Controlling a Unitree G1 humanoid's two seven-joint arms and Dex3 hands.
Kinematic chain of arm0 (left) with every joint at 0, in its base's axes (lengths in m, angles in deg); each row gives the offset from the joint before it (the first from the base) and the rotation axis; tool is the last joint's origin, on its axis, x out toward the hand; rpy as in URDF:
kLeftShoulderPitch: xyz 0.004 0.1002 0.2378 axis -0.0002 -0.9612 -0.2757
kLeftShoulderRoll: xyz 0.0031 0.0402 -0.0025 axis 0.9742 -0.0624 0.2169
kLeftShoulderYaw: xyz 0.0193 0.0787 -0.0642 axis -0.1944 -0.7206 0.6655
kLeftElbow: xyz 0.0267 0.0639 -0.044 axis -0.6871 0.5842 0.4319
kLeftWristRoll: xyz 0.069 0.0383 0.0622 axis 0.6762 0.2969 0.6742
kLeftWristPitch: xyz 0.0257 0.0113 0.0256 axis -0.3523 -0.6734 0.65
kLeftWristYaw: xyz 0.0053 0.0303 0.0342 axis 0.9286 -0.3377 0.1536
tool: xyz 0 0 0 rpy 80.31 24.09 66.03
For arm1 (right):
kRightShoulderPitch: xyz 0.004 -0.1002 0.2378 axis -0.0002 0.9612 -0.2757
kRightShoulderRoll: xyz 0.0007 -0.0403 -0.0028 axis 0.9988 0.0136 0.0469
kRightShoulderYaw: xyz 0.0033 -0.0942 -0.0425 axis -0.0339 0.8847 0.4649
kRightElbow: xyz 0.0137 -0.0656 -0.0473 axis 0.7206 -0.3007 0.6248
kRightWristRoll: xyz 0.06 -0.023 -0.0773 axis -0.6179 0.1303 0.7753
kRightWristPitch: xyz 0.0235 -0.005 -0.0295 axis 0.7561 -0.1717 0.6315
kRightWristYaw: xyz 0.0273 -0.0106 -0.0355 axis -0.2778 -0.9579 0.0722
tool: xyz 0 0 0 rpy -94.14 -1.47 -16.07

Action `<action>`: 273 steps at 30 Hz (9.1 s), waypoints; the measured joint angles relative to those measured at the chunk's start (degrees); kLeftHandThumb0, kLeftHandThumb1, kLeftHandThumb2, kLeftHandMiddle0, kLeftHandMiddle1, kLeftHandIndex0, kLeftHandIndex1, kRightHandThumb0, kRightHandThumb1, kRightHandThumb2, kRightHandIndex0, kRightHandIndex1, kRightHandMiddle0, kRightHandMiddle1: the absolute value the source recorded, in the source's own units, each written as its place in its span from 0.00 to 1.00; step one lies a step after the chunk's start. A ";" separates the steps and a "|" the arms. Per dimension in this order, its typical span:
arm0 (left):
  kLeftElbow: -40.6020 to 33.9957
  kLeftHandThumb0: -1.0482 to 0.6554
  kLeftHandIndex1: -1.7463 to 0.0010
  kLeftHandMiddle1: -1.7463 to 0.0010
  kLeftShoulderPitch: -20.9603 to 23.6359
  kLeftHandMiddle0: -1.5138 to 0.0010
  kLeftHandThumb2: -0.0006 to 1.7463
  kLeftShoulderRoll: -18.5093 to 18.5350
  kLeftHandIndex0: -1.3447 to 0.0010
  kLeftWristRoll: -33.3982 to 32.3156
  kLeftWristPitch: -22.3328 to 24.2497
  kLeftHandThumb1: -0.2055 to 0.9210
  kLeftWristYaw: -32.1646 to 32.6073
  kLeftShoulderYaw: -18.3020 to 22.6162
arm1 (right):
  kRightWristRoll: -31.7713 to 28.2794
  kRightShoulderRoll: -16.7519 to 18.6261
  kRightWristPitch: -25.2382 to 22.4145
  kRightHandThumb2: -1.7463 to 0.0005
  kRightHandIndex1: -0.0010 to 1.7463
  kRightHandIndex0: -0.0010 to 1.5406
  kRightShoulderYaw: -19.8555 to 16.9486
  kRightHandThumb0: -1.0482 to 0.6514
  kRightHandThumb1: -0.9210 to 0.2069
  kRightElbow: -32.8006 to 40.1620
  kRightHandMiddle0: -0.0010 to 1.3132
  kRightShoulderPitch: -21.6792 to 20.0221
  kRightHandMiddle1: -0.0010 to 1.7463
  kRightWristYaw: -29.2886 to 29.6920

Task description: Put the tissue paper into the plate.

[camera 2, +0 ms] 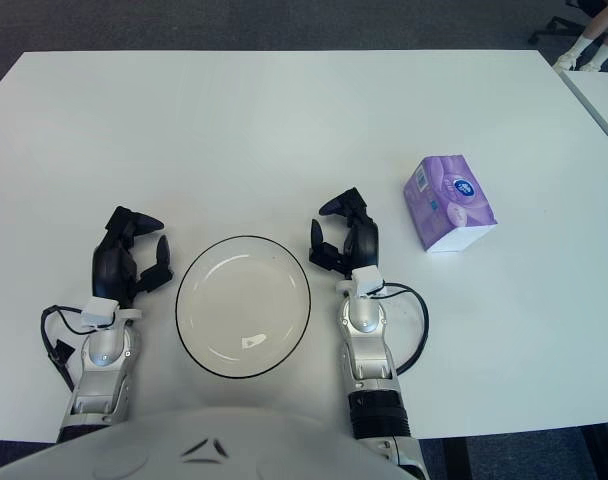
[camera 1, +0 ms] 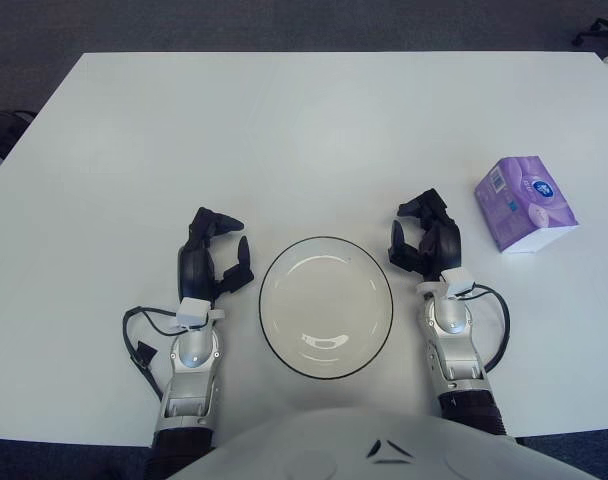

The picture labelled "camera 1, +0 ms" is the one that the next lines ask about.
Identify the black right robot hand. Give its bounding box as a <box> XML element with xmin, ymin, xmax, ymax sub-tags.
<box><xmin>386</xmin><ymin>188</ymin><xmax>463</xmax><ymax>282</ymax></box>

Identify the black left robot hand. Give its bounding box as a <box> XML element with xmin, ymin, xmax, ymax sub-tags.
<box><xmin>176</xmin><ymin>206</ymin><xmax>257</xmax><ymax>304</ymax></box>

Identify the purple tissue paper pack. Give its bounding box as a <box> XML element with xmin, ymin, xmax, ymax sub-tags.
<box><xmin>473</xmin><ymin>155</ymin><xmax>580</xmax><ymax>256</ymax></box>

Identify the white plate with black rim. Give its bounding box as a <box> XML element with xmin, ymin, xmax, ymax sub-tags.
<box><xmin>257</xmin><ymin>235</ymin><xmax>395</xmax><ymax>380</ymax></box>

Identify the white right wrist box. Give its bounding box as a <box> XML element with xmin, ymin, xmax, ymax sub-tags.
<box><xmin>441</xmin><ymin>268</ymin><xmax>475</xmax><ymax>299</ymax></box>

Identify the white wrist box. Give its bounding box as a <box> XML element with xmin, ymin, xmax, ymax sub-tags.
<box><xmin>441</xmin><ymin>268</ymin><xmax>475</xmax><ymax>299</ymax></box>
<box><xmin>176</xmin><ymin>298</ymin><xmax>210</xmax><ymax>326</ymax></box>

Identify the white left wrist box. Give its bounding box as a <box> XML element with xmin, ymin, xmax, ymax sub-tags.
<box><xmin>176</xmin><ymin>298</ymin><xmax>210</xmax><ymax>326</ymax></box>

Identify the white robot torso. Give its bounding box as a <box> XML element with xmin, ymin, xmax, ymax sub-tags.
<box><xmin>168</xmin><ymin>407</ymin><xmax>600</xmax><ymax>480</ymax></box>

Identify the dark bag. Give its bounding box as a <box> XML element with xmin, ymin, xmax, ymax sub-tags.
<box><xmin>0</xmin><ymin>109</ymin><xmax>35</xmax><ymax>166</ymax></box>

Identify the black office chair base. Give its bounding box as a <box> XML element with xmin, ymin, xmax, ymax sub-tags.
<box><xmin>571</xmin><ymin>17</ymin><xmax>608</xmax><ymax>49</ymax></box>

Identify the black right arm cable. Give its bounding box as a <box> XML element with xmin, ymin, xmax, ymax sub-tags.
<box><xmin>463</xmin><ymin>283</ymin><xmax>512</xmax><ymax>374</ymax></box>

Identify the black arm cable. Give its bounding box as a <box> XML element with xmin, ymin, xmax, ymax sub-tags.
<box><xmin>122</xmin><ymin>305</ymin><xmax>185</xmax><ymax>397</ymax></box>
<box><xmin>463</xmin><ymin>283</ymin><xmax>512</xmax><ymax>374</ymax></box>

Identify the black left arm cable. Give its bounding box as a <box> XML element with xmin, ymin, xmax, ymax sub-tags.
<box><xmin>122</xmin><ymin>305</ymin><xmax>185</xmax><ymax>397</ymax></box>

